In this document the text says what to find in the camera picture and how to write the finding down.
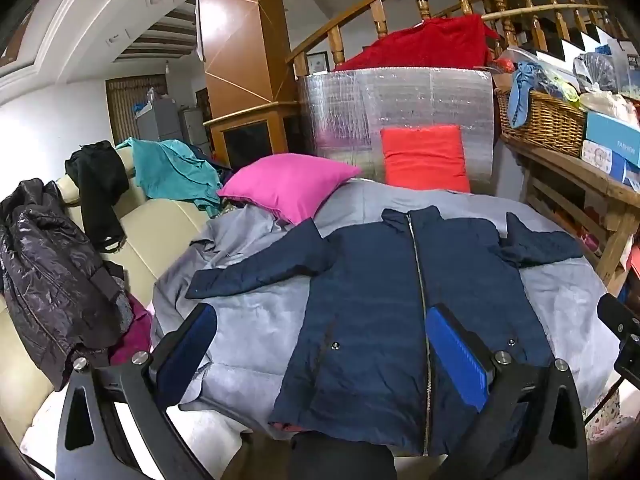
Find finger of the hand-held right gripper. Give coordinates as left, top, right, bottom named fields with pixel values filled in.
left=596, top=292, right=640, bottom=391

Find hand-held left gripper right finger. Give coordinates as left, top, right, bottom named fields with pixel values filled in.
left=425, top=305, right=590, bottom=480

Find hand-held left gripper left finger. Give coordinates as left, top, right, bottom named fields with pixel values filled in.
left=56, top=302, right=218, bottom=480

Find navy blue puffer jacket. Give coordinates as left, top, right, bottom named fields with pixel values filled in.
left=185, top=206, right=585, bottom=457

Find magenta cloth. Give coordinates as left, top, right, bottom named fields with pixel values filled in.
left=109, top=294, right=153, bottom=366

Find grey blanket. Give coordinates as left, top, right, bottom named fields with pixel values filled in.
left=150, top=177, right=608, bottom=456

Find white patterned bag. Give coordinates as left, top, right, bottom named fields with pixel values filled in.
left=585, top=390, right=623, bottom=443

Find cream sofa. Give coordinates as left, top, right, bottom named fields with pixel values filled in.
left=0, top=160, right=221, bottom=456

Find shiny black jacket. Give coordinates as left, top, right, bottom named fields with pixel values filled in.
left=0, top=178, right=133, bottom=392

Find white patterned box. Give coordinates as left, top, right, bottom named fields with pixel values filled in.
left=581, top=140, right=628, bottom=183

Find wooden table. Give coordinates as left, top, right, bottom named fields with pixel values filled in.
left=505, top=135, right=640, bottom=296

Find teal cloth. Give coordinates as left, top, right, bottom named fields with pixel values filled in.
left=116, top=137, right=223, bottom=218

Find black garment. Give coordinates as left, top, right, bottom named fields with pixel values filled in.
left=65, top=141, right=130, bottom=253

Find pink pillow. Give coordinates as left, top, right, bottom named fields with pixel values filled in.
left=217, top=155, right=362, bottom=225

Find light blue cardboard box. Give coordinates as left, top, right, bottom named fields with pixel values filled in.
left=584, top=110, right=640, bottom=168

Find red orange pillow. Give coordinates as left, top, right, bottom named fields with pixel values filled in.
left=380, top=125, right=472, bottom=194

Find wooden glass-front cabinet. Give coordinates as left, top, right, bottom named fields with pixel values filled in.
left=202, top=101, right=303, bottom=168

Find wicker basket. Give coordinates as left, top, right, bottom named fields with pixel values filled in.
left=495, top=87, right=587, bottom=158

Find beige plastic bag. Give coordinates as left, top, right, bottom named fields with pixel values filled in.
left=580, top=91, right=636, bottom=121

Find grey cabinet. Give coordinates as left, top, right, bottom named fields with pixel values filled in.
left=136, top=99, right=183, bottom=143

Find brown slatted door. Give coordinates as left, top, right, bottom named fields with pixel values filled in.
left=105, top=75, right=168, bottom=146

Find yellow green cloth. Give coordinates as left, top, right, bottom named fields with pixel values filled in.
left=550, top=67, right=581, bottom=101

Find clear plastic bag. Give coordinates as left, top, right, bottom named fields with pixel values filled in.
left=572, top=52, right=618, bottom=93

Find blue cloth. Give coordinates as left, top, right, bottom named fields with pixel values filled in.
left=509, top=61, right=551, bottom=128

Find clear plastic storage box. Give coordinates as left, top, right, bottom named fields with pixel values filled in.
left=607, top=37, right=640, bottom=93

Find silver foil insulation mat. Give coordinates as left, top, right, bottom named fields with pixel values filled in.
left=297, top=66, right=496, bottom=196

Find black white staircase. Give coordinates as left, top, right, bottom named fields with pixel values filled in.
left=500, top=10, right=616, bottom=61

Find wooden pillar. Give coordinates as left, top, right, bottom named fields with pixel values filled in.
left=197, top=0, right=301, bottom=116

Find red fleece blanket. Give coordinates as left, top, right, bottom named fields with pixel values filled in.
left=334, top=15, right=501, bottom=72

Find wooden stair railing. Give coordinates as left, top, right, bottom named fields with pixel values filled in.
left=285, top=0, right=621, bottom=78

